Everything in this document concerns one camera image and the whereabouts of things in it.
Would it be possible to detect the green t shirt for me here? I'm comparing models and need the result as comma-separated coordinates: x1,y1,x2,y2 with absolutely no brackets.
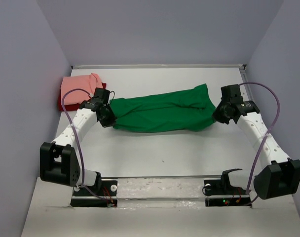
111,84,216,133

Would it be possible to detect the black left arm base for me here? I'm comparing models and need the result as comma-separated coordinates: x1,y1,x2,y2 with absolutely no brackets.
70,179,118,208

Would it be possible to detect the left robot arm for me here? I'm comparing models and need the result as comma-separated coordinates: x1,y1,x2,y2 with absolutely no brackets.
40,88,116,195

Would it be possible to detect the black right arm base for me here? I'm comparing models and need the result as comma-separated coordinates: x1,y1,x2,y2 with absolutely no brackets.
202,179,251,207

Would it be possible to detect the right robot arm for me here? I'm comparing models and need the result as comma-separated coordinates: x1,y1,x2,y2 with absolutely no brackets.
213,84,300,200

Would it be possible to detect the pink t shirt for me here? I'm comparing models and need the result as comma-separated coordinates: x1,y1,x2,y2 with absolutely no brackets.
61,73,103,106

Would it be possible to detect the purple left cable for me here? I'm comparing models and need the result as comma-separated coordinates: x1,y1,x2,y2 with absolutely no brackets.
61,88,116,207

